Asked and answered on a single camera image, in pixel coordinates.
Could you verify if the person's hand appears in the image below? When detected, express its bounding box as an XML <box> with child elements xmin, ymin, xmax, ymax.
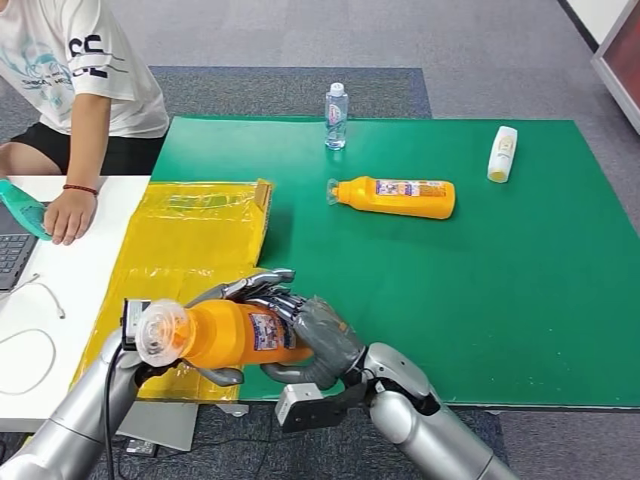
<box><xmin>44</xmin><ymin>188</ymin><xmax>98</xmax><ymax>246</ymax></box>

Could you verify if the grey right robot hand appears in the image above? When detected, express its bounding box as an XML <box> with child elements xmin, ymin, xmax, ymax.
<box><xmin>247</xmin><ymin>291</ymin><xmax>369</xmax><ymax>391</ymax></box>

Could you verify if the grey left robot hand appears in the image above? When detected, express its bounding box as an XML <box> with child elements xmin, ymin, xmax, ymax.
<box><xmin>182</xmin><ymin>268</ymin><xmax>297</xmax><ymax>388</ymax></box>

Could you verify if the orange bottle with clear cap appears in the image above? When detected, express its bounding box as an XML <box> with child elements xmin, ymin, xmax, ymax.
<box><xmin>326</xmin><ymin>176</ymin><xmax>457</xmax><ymax>221</ymax></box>
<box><xmin>134</xmin><ymin>298</ymin><xmax>315</xmax><ymax>371</ymax></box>

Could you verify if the clear plastic water bottle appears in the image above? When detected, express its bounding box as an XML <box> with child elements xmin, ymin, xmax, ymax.
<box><xmin>325</xmin><ymin>82</ymin><xmax>349</xmax><ymax>152</ymax></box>

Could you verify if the small white bottle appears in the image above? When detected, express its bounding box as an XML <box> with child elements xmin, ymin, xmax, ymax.
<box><xmin>487</xmin><ymin>125</ymin><xmax>518</xmax><ymax>184</ymax></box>

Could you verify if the teal green pouch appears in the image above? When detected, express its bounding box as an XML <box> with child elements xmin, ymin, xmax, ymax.
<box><xmin>0</xmin><ymin>178</ymin><xmax>54</xmax><ymax>242</ymax></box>

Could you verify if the dark laptop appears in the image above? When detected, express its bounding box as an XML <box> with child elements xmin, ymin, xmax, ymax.
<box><xmin>0</xmin><ymin>201</ymin><xmax>40</xmax><ymax>293</ymax></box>

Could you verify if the yellow film covered cardboard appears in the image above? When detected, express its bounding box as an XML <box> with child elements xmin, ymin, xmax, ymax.
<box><xmin>72</xmin><ymin>178</ymin><xmax>275</xmax><ymax>403</ymax></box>

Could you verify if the person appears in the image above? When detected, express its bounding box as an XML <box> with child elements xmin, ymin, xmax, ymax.
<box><xmin>0</xmin><ymin>0</ymin><xmax>170</xmax><ymax>246</ymax></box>

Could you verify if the green table mat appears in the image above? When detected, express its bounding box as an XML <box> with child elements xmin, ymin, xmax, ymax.
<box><xmin>149</xmin><ymin>116</ymin><xmax>640</xmax><ymax>407</ymax></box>

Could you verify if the grey power strip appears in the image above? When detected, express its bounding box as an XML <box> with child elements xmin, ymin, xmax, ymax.
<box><xmin>125</xmin><ymin>438</ymin><xmax>160</xmax><ymax>459</ymax></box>

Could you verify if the white framed red cabinet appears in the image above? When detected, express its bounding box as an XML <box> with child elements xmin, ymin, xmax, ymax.
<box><xmin>591</xmin><ymin>0</ymin><xmax>640</xmax><ymax>136</ymax></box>

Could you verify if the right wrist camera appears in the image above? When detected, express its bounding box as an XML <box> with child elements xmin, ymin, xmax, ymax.
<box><xmin>275</xmin><ymin>381</ymin><xmax>369</xmax><ymax>435</ymax></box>

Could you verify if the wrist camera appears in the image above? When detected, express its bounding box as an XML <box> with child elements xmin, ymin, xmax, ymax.
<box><xmin>275</xmin><ymin>381</ymin><xmax>369</xmax><ymax>435</ymax></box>
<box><xmin>121</xmin><ymin>299</ymin><xmax>152</xmax><ymax>353</ymax></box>

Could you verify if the thin white cable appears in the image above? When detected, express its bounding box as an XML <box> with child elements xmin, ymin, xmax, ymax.
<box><xmin>0</xmin><ymin>272</ymin><xmax>67</xmax><ymax>320</ymax></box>
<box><xmin>0</xmin><ymin>327</ymin><xmax>57</xmax><ymax>397</ymax></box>

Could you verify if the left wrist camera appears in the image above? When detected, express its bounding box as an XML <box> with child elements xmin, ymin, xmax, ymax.
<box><xmin>121</xmin><ymin>299</ymin><xmax>152</xmax><ymax>353</ymax></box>

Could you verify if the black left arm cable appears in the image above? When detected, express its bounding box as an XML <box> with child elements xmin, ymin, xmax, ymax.
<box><xmin>103</xmin><ymin>341</ymin><xmax>127</xmax><ymax>480</ymax></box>

